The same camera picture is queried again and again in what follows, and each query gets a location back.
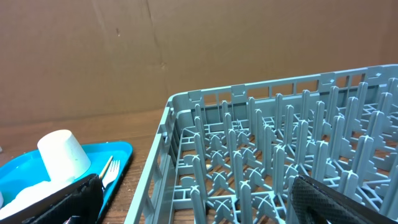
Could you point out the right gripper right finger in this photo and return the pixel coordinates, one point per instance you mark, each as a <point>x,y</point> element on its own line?
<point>314,202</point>

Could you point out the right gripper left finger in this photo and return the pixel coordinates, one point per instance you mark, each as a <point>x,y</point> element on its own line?
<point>82,199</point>

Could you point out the grey dishwasher rack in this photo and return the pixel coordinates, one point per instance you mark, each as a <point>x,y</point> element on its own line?
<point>231,153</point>

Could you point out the white plastic fork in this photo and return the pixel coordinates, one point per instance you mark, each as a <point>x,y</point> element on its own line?
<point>111,173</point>

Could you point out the white paper cup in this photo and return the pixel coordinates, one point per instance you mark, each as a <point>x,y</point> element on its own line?
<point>63,156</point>

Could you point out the crumpled white napkin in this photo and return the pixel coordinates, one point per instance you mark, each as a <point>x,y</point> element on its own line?
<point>31,195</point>

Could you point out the wooden chopstick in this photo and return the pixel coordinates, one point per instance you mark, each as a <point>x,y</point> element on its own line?
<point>105,168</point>

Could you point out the teal serving tray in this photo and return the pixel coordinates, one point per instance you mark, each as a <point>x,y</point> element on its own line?
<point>28,169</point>

